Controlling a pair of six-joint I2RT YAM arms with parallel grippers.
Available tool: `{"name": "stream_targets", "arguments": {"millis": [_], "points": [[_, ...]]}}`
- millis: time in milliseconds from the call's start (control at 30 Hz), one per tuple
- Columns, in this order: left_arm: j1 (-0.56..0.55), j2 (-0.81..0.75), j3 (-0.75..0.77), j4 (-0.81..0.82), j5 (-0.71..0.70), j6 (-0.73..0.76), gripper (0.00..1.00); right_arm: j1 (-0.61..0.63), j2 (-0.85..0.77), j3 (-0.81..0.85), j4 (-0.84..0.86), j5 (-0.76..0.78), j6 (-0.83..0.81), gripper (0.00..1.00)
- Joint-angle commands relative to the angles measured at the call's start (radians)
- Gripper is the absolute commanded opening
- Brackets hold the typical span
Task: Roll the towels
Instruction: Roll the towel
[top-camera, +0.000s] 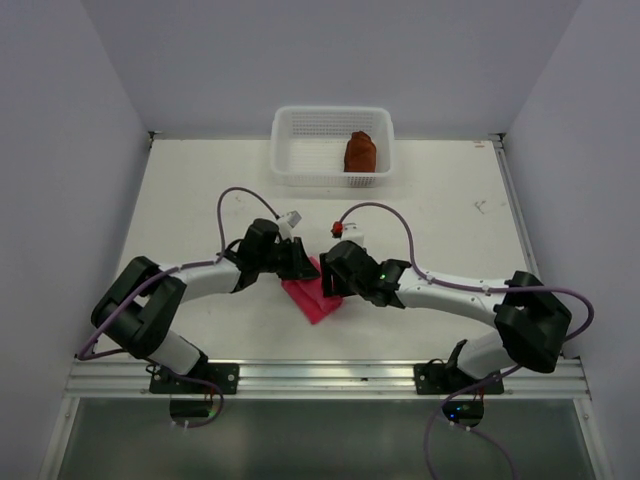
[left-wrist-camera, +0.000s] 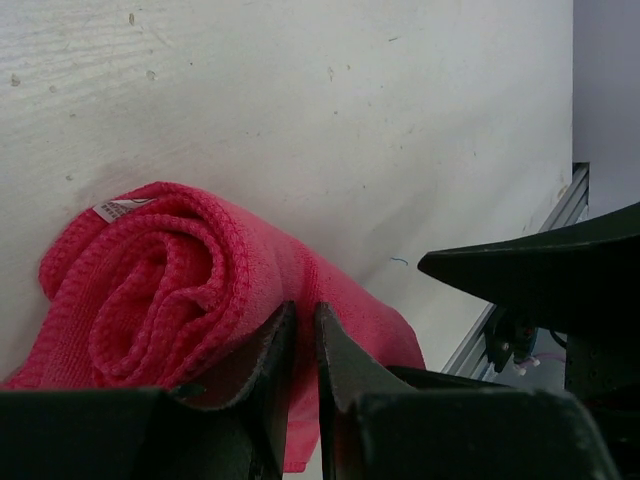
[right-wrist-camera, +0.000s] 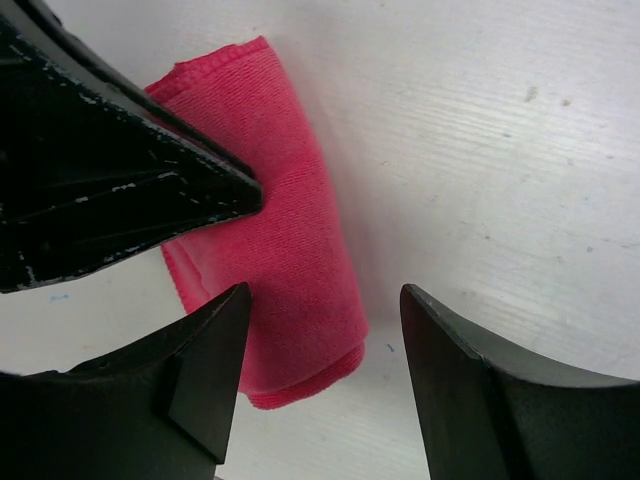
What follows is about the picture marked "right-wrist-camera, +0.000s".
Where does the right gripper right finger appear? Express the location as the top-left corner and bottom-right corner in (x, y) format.
(400, 284), (639, 479)

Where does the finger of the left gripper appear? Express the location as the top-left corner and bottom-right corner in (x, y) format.
(1, 1), (263, 293)

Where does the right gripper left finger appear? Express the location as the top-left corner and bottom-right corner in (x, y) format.
(1, 283), (252, 479)

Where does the pink towel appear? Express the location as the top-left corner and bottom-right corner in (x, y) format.
(147, 37), (369, 410)

